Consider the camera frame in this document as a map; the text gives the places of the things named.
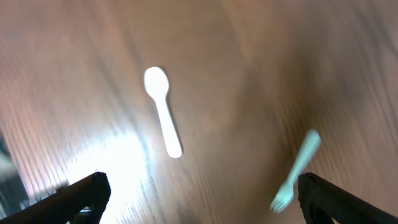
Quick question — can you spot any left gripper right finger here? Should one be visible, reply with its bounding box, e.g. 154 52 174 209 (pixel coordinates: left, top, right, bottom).
298 172 397 224

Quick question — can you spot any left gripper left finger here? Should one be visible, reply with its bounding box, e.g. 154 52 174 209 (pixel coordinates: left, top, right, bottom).
1 172 111 224

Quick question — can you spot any white plastic spoon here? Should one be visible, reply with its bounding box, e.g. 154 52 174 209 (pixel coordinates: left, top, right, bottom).
144 67 183 159

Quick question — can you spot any white plastic fork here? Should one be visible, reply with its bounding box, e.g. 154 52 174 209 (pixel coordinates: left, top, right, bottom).
270 129 321 213

